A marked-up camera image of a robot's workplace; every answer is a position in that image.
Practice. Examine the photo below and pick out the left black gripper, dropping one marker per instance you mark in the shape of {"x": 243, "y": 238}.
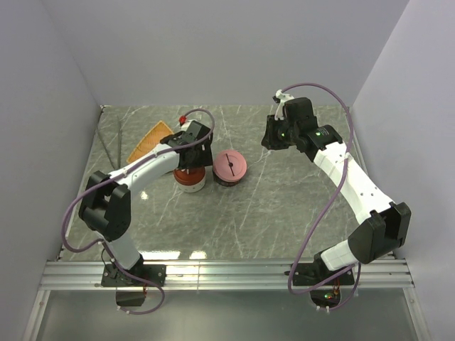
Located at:
{"x": 204, "y": 158}

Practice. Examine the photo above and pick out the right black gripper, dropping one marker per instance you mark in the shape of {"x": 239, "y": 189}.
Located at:
{"x": 269, "y": 140}

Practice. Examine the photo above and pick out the brown round lid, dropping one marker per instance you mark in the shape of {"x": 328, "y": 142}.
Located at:
{"x": 188, "y": 177}

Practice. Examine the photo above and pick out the pink round lid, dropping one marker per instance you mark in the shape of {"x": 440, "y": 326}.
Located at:
{"x": 230, "y": 158}

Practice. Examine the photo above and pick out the white steel lunch tin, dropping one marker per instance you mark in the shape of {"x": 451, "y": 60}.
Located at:
{"x": 192, "y": 188}

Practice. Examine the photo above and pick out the dark steel lunch tin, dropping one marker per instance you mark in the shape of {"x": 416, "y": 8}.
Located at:
{"x": 228, "y": 177}

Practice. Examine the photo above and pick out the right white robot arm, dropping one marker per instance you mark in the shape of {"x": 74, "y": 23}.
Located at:
{"x": 383, "y": 224}

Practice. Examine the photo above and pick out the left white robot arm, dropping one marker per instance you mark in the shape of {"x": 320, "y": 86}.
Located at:
{"x": 106, "y": 209}

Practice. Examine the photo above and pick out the woven bamboo tray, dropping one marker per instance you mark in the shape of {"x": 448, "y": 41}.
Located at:
{"x": 149, "y": 141}

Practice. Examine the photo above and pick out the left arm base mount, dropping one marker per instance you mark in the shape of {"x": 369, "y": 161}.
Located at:
{"x": 131, "y": 292}

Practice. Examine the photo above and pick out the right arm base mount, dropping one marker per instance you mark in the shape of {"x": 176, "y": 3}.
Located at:
{"x": 327, "y": 284}

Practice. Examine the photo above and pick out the aluminium rail frame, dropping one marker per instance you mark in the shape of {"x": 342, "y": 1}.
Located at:
{"x": 226, "y": 300}

